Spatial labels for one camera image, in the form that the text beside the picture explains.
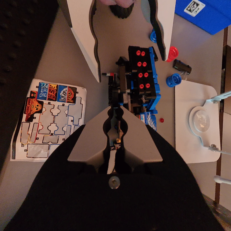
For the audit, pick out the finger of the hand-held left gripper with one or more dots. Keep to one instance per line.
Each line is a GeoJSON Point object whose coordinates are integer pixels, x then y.
{"type": "Point", "coordinates": [166, 21]}
{"type": "Point", "coordinates": [81, 21]}

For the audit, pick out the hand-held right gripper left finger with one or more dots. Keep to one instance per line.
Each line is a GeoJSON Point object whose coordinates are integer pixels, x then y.
{"type": "Point", "coordinates": [86, 142]}

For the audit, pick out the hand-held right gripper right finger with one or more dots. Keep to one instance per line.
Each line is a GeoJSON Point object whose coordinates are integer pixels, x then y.
{"type": "Point", "coordinates": [142, 142]}

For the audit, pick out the brick-built toy truck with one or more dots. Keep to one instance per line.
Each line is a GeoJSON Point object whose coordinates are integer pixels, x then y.
{"type": "Point", "coordinates": [142, 72]}

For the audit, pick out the person's left hand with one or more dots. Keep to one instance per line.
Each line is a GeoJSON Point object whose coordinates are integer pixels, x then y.
{"type": "Point", "coordinates": [117, 2]}

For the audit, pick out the blue wheel rim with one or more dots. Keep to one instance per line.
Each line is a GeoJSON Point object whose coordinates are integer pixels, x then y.
{"type": "Point", "coordinates": [173, 80]}
{"type": "Point", "coordinates": [153, 36]}

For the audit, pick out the red wheel rim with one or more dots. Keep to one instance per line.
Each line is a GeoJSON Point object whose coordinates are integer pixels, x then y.
{"type": "Point", "coordinates": [172, 53]}

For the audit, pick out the sticker sheet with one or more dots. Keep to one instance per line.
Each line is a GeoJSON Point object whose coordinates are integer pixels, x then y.
{"type": "Point", "coordinates": [59, 117]}

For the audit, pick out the blue storage bin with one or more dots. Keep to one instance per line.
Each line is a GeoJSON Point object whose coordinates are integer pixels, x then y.
{"type": "Point", "coordinates": [207, 19]}

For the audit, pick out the black cylinder part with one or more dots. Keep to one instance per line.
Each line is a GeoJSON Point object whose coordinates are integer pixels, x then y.
{"type": "Point", "coordinates": [182, 66]}

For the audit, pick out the clear plastic wrap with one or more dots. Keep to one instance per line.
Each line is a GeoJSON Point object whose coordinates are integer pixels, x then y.
{"type": "Point", "coordinates": [184, 75]}

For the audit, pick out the clear round disc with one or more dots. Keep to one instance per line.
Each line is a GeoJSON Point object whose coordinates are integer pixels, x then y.
{"type": "Point", "coordinates": [201, 120]}

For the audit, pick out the black dotted pad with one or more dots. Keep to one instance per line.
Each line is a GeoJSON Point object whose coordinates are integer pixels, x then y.
{"type": "Point", "coordinates": [18, 54]}

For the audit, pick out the white stand with base plate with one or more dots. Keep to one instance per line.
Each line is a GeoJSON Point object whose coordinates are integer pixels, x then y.
{"type": "Point", "coordinates": [185, 101]}

